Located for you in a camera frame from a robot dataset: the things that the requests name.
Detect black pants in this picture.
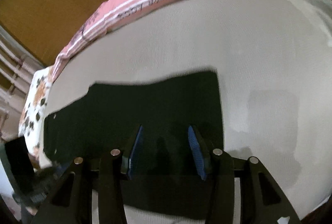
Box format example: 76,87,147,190
43,71,223,219

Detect floral pillow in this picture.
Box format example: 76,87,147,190
18,66,54,170

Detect beige curtain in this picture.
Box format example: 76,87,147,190
0,28,43,142

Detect grey woven bed mat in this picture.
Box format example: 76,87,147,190
45,0,331,218

